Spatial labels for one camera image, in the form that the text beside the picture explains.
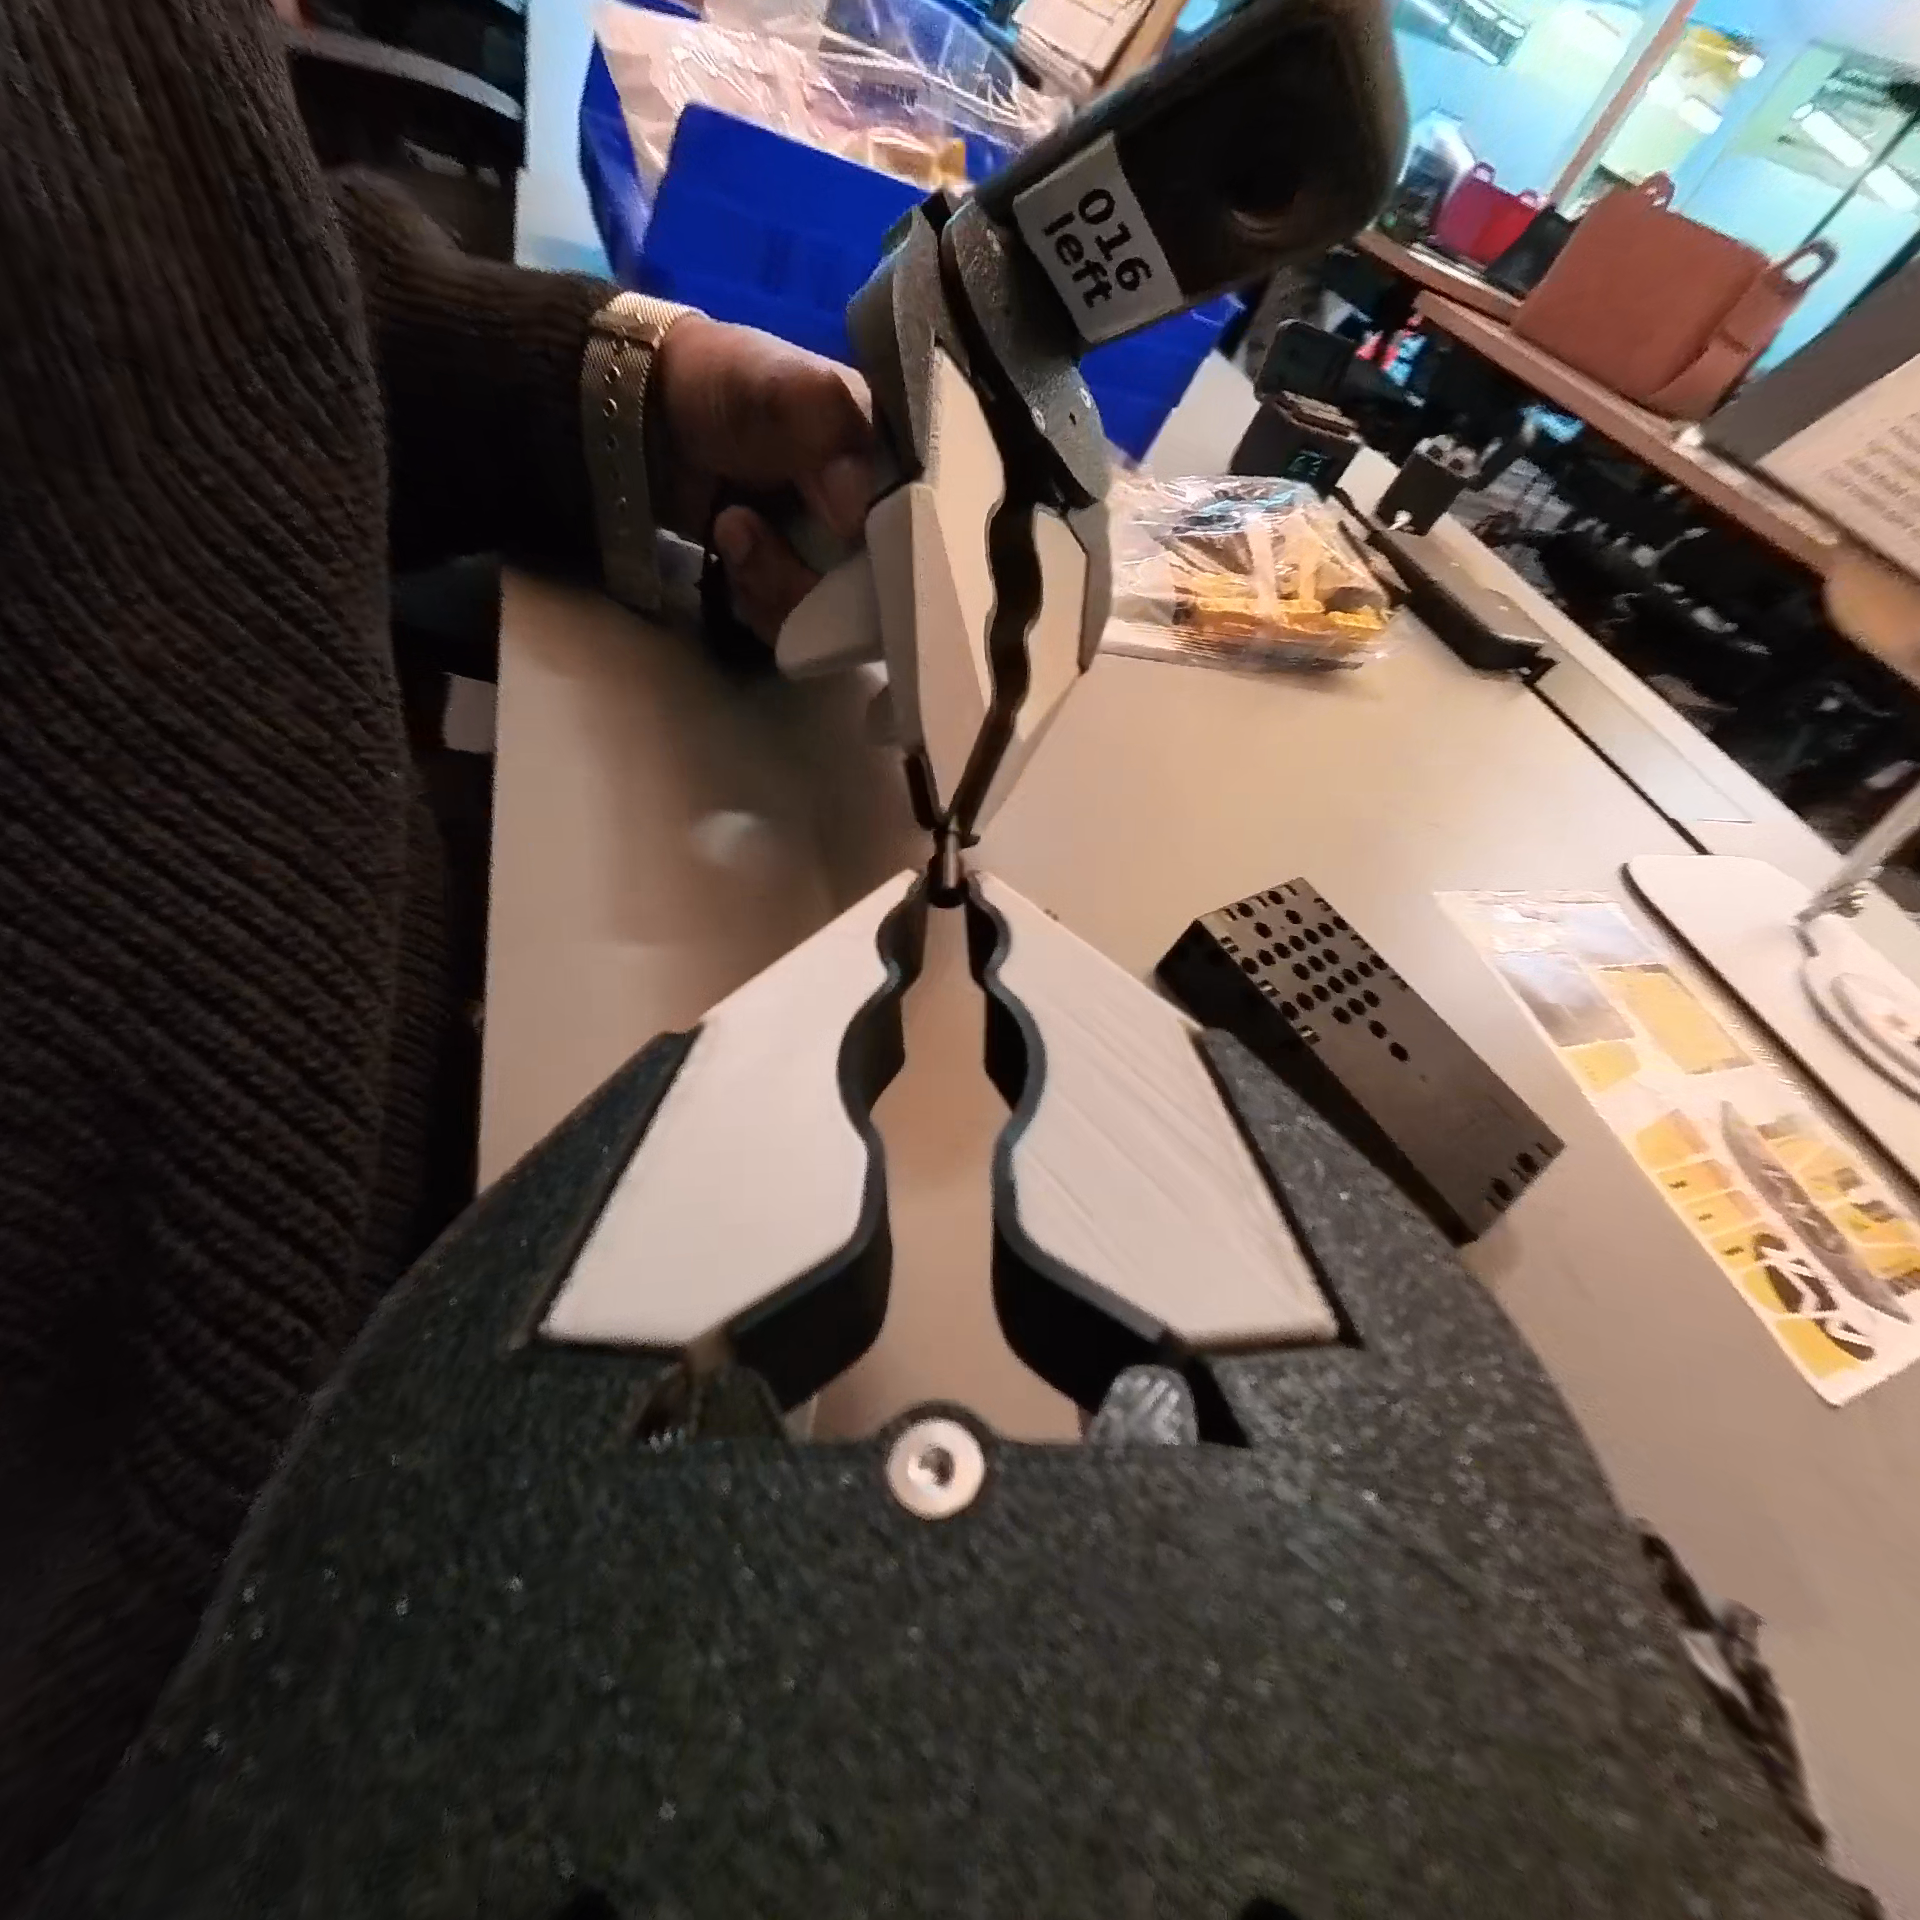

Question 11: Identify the open white booklet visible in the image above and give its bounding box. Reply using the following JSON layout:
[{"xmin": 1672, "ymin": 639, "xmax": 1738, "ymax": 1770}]
[{"xmin": 1701, "ymin": 352, "xmax": 1920, "ymax": 578}]

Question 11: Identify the clear plastic bag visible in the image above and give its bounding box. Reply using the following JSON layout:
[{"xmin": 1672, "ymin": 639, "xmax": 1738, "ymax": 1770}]
[{"xmin": 600, "ymin": 0, "xmax": 1096, "ymax": 203}]

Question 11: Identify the gold mesh watch band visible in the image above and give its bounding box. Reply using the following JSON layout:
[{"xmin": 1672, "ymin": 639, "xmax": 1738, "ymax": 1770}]
[{"xmin": 575, "ymin": 293, "xmax": 708, "ymax": 617}]

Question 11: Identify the red bag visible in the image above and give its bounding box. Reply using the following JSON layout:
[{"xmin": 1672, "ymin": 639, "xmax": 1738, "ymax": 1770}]
[{"xmin": 1425, "ymin": 156, "xmax": 1547, "ymax": 264}]

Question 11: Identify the blue storage bin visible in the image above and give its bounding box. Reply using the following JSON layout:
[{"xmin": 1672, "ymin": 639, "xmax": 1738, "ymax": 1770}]
[
  {"xmin": 575, "ymin": 0, "xmax": 698, "ymax": 289},
  {"xmin": 643, "ymin": 98, "xmax": 990, "ymax": 378}
]

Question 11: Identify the black perforated plastic block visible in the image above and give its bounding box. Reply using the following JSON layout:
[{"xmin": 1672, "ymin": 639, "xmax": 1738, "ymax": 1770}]
[{"xmin": 1154, "ymin": 878, "xmax": 1564, "ymax": 1244}]

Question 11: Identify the black box device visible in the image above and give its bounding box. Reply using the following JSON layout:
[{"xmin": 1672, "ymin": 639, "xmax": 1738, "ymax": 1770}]
[{"xmin": 1229, "ymin": 319, "xmax": 1373, "ymax": 497}]

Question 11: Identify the clear bag of yellow parts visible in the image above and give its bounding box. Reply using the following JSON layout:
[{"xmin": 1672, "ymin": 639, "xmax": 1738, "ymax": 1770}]
[{"xmin": 1102, "ymin": 472, "xmax": 1405, "ymax": 672}]

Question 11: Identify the silver monitor stand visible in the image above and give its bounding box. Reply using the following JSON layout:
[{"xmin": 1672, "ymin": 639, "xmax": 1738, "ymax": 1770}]
[{"xmin": 1623, "ymin": 779, "xmax": 1920, "ymax": 1188}]

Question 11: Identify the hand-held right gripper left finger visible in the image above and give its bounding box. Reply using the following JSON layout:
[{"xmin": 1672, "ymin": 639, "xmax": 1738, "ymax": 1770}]
[{"xmin": 535, "ymin": 871, "xmax": 944, "ymax": 1419}]

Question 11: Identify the yellow and black sticker sheet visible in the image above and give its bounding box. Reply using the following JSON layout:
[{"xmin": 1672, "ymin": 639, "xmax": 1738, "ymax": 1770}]
[{"xmin": 1437, "ymin": 889, "xmax": 1920, "ymax": 1408}]

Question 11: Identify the person's left hand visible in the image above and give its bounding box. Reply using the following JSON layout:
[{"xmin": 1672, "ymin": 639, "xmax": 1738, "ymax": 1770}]
[{"xmin": 648, "ymin": 318, "xmax": 887, "ymax": 644}]

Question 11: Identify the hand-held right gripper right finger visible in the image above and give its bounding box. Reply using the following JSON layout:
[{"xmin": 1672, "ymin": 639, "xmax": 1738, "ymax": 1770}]
[{"xmin": 952, "ymin": 871, "xmax": 1339, "ymax": 1419}]

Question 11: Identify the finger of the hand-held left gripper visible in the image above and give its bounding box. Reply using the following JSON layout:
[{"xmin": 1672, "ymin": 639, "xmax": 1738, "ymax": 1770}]
[
  {"xmin": 865, "ymin": 349, "xmax": 1022, "ymax": 826},
  {"xmin": 958, "ymin": 500, "xmax": 1114, "ymax": 837}
]

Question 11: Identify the person's dark knit sweater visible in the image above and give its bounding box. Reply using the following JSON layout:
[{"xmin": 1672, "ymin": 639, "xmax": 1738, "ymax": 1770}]
[{"xmin": 0, "ymin": 0, "xmax": 512, "ymax": 1861}]

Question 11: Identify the brown leather bag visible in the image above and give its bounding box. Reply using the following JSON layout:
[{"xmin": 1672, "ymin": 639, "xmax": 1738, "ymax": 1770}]
[{"xmin": 1507, "ymin": 173, "xmax": 1839, "ymax": 421}]

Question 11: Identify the person's left forearm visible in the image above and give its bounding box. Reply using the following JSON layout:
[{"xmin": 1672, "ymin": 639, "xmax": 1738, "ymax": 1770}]
[{"xmin": 321, "ymin": 166, "xmax": 615, "ymax": 578}]

